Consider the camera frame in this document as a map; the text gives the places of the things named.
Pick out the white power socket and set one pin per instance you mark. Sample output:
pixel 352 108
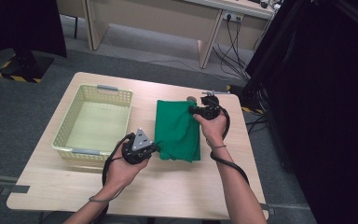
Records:
pixel 233 15

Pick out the small black device on desk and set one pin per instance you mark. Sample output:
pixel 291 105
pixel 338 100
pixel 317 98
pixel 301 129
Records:
pixel 264 4

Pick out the green dinosaur print t-shirt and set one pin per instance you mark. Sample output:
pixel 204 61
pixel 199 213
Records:
pixel 175 130

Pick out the yellow black hazard tape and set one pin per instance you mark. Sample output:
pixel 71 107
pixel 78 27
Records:
pixel 248 109

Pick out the person's dark pants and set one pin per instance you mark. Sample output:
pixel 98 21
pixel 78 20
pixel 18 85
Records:
pixel 56 219

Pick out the beige wooden desk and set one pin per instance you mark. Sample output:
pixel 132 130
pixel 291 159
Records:
pixel 155 18

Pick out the pale green perforated plastic basket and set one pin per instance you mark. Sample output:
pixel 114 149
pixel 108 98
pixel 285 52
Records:
pixel 99 127

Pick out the grey floor tape patch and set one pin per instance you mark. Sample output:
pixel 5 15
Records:
pixel 18 188

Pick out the thin black metal leg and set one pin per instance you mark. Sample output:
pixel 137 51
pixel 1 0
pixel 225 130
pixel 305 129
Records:
pixel 75 28

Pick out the right wrist band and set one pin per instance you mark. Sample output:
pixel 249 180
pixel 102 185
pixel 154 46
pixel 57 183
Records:
pixel 217 146

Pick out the black stand base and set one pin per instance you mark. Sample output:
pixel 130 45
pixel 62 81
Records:
pixel 24 67

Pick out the person's right hand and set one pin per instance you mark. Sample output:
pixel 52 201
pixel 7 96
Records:
pixel 214 132

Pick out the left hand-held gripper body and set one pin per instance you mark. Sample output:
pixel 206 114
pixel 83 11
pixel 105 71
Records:
pixel 141 141

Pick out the grey tape on table edge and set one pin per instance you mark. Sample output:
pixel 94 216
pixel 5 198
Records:
pixel 268 210

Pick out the person's left hand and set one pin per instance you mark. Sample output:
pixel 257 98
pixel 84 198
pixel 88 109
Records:
pixel 121 174

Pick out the black curtain beside stand base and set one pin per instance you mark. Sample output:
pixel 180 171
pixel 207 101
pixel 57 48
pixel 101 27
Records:
pixel 18 25

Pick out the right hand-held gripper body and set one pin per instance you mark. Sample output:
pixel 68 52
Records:
pixel 209 109

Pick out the large black curtain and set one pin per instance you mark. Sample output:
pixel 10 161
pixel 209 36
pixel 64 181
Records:
pixel 329 124

